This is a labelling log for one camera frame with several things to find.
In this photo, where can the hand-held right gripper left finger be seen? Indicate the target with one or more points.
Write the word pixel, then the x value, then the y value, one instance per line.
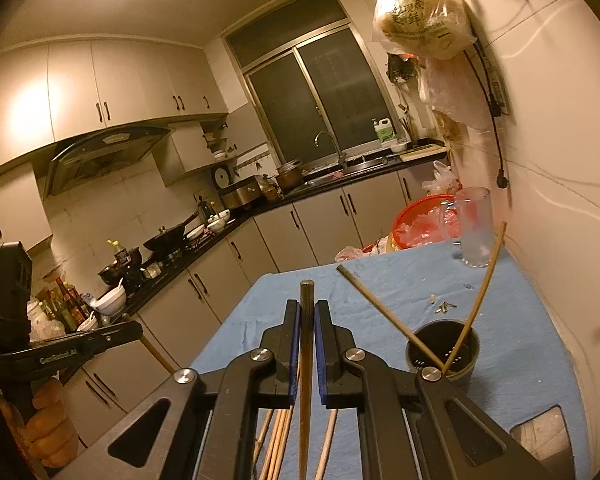
pixel 294 360

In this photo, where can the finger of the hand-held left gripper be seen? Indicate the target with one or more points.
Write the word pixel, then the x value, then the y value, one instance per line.
pixel 80 347

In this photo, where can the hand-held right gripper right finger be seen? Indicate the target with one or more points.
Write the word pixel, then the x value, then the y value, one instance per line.
pixel 322 360

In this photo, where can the brown wooden chopstick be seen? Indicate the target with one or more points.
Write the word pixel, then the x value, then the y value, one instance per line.
pixel 306 435
pixel 155 354
pixel 380 307
pixel 489 275

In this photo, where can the bunch of wooden chopsticks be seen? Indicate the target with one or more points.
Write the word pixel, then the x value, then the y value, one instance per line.
pixel 280 442

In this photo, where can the dark chopstick holder cup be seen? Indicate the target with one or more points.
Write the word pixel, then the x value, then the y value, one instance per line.
pixel 471 360

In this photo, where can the person's left hand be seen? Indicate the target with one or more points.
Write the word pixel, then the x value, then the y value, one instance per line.
pixel 52 425

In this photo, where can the group of sauce bottles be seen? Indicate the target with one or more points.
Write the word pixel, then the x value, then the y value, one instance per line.
pixel 67 305

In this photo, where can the white bowl with spoon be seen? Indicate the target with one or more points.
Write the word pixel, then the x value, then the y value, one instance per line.
pixel 110 302

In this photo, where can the blue table cloth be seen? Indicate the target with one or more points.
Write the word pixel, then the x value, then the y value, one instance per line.
pixel 260 305

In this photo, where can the black cooking pot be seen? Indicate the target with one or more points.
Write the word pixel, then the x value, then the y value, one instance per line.
pixel 120 270

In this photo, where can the yellow capped bottle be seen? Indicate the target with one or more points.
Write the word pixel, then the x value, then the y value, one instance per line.
pixel 115 250

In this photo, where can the crumpled plastic food bag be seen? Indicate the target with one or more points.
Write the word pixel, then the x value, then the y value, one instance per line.
pixel 365 251

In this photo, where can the small pale scraps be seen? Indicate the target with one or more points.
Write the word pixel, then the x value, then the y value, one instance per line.
pixel 442 305

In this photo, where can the grey lower kitchen cabinets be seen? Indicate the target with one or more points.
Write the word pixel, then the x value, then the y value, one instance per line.
pixel 305 225

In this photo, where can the black wok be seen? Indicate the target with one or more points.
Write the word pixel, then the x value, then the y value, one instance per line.
pixel 165 240

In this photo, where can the black range hood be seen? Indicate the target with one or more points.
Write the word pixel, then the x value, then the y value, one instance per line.
pixel 105 152

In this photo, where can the red plastic basket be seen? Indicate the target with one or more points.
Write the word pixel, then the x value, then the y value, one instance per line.
pixel 415 220

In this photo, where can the cooking oil bottle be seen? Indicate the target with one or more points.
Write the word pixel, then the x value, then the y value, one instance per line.
pixel 267 190

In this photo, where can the dark kettle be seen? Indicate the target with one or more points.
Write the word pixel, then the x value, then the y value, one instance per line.
pixel 205 210

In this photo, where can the silver toaster oven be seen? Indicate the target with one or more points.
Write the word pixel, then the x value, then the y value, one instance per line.
pixel 240 194

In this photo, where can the copper cooking pot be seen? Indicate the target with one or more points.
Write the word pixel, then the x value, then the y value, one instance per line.
pixel 290 180

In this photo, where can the steel kitchen sink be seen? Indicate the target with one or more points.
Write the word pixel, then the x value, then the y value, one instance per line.
pixel 325 178

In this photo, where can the round kitchen scale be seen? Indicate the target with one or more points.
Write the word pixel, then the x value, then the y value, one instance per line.
pixel 221 177

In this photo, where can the clear plastic bottle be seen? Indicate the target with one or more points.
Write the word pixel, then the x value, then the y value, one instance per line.
pixel 472 230

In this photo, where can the metal sink faucet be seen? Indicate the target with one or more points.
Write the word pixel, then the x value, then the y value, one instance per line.
pixel 339 157

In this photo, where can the white upper kitchen cabinets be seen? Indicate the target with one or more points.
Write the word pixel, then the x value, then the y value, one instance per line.
pixel 70 85

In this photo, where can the white plastic bag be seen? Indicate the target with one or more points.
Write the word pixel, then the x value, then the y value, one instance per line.
pixel 442 177

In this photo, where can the small white bowl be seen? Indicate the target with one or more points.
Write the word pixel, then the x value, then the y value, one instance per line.
pixel 399 147

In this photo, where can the wooden cutting board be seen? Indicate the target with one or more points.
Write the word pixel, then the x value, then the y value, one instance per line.
pixel 422 152

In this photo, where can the green detergent bottle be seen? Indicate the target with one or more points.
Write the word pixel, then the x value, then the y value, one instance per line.
pixel 384 132

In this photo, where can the kitchen window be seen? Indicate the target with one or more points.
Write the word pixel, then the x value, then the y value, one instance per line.
pixel 330 90

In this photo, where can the hanging clear plastic bag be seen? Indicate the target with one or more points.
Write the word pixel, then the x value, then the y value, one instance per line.
pixel 450 90

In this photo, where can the dark hanging bag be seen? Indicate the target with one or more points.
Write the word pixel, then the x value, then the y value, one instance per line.
pixel 400 67

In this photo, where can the hanging bag of flatbread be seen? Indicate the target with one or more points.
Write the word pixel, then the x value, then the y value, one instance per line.
pixel 420 20

